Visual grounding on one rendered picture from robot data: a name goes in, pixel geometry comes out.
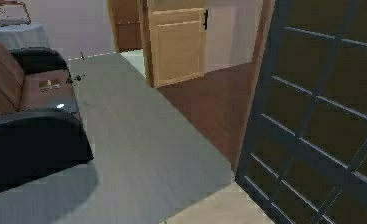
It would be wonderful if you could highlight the brown wooden cabinet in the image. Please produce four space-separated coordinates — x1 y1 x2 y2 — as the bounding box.
108 0 144 53

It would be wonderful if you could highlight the dark grey gridded shelf unit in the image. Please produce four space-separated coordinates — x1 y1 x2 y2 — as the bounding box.
235 0 367 224

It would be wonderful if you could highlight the small tan remote control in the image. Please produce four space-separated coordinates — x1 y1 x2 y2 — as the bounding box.
38 78 63 91

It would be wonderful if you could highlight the brown sofa with black arms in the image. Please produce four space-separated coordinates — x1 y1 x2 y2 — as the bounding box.
0 41 95 197

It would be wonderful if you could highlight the round white-clothed table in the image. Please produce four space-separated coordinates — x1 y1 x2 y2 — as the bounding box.
0 21 49 51

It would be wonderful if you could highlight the clear box with brown rim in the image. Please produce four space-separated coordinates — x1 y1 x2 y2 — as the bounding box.
0 0 32 28

